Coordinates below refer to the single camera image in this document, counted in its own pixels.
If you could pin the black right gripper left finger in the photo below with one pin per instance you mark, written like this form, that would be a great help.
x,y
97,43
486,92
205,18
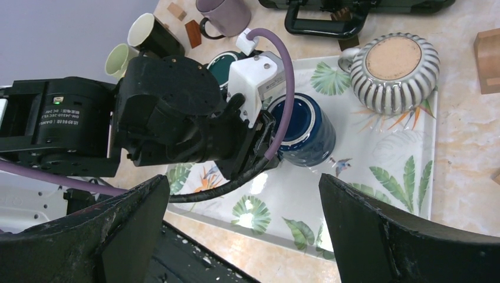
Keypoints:
x,y
110,241

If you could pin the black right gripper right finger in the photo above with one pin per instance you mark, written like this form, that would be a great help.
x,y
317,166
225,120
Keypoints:
x,y
377,242

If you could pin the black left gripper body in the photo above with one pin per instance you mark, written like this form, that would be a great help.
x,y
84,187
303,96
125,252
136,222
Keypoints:
x,y
171,110

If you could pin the light green mug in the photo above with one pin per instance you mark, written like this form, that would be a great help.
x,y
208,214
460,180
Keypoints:
x,y
118,60

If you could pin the black glossy mug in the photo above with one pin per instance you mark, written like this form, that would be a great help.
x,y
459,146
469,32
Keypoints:
x,y
148,34

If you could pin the lilac purple mug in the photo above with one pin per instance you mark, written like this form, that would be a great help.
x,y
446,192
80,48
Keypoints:
x,y
229,17

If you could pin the dark blue mug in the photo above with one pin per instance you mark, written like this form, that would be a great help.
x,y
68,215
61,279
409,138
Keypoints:
x,y
310,138

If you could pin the grey striped ribbed cup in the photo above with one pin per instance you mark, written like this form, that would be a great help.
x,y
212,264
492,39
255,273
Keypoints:
x,y
393,74

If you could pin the dark teal mug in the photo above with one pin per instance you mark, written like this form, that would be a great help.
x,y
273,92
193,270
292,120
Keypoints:
x,y
219,66

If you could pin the wooden block left lower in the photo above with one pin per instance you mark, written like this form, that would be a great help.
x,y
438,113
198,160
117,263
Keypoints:
x,y
193,33

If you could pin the floral white serving tray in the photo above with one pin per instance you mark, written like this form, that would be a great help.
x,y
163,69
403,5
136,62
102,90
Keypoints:
x,y
388,158

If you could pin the wooden block left upper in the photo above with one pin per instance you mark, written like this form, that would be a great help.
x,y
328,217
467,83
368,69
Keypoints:
x,y
177,11

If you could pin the dark green carrying case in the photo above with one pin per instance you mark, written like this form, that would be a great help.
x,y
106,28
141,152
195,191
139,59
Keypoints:
x,y
357,14

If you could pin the light wooden block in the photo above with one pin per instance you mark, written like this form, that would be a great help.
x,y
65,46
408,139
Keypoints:
x,y
486,50

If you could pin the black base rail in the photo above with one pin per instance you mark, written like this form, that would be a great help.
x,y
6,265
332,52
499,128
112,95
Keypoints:
x,y
179,258

